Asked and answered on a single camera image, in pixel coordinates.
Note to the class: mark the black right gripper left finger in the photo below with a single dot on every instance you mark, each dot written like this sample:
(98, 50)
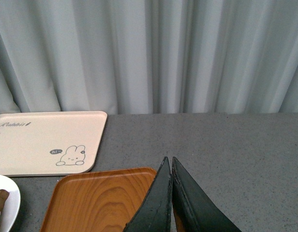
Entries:
(154, 214)

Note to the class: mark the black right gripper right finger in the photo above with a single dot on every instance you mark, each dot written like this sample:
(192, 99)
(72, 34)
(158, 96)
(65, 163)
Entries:
(194, 210)

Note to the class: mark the white round plate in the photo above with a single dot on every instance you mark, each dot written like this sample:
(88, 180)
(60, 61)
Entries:
(12, 205)

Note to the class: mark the wooden brown tray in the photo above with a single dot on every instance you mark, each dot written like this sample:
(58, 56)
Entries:
(97, 202)

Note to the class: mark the beige rabbit tray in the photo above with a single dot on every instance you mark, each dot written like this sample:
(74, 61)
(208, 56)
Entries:
(50, 143)

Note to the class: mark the grey-white curtain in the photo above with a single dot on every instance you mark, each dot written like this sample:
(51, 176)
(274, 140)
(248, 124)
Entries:
(149, 56)

